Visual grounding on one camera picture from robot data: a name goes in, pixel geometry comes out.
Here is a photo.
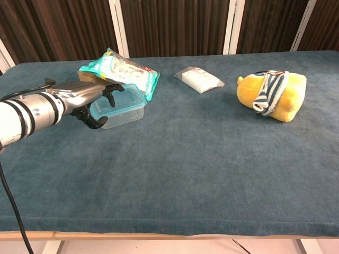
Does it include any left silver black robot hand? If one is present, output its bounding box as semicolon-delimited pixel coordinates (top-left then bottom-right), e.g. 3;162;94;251
45;80;125;130

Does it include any teal plastic container lid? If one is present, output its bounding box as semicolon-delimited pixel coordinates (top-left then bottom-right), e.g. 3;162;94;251
90;83;148;119

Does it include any clear plastic food container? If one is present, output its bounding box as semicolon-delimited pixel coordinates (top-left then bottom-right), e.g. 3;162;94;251
91;87;146;130

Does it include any brown cardboard piece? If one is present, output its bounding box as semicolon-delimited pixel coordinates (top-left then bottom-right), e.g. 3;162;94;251
77;70;112;86

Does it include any teal white snack bag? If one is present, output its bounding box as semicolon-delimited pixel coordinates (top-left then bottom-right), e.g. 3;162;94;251
78;47;160;102

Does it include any white packet in clear bag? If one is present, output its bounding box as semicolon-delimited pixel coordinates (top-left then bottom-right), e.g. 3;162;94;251
173;66;225;94

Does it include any blue table cloth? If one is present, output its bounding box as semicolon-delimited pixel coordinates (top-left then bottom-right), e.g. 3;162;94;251
0;50;339;238

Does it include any white table leg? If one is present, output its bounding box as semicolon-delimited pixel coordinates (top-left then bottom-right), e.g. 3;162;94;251
292;239;312;254
42;240;66;254

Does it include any yellow plush toy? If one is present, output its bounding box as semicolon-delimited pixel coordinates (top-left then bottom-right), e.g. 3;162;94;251
236;70;308;123

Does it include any blue white striped cloth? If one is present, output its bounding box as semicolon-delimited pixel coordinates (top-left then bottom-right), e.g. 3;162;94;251
252;69;290;117

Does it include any white partition frame post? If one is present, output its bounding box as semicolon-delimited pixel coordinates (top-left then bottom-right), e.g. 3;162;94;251
108;0;130;58
0;39;16;75
222;0;246;56
290;0;317;52

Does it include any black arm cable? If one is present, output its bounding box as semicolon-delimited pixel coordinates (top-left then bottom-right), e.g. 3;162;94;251
0;78;56;254

